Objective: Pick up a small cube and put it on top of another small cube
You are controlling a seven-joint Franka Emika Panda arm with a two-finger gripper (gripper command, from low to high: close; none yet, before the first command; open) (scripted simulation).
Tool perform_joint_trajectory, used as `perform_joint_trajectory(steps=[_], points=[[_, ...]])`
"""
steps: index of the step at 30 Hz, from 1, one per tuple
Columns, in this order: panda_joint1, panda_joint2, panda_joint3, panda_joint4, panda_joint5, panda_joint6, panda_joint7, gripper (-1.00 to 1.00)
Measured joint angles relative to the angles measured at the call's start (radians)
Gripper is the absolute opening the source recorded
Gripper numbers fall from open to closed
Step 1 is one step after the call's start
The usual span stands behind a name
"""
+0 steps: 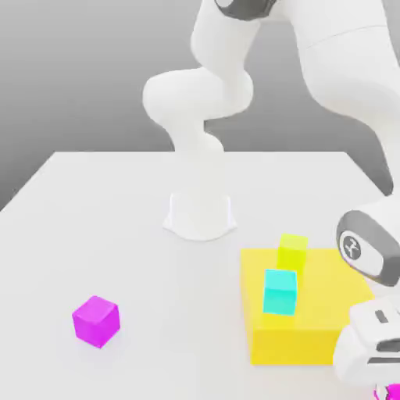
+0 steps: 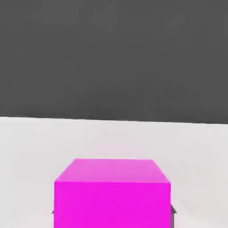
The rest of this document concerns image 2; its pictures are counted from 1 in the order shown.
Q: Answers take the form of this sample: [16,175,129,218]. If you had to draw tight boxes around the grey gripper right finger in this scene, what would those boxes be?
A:
[170,204,192,228]

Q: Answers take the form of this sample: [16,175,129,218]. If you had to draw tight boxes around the small magenta cube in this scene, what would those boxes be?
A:
[53,158,171,228]

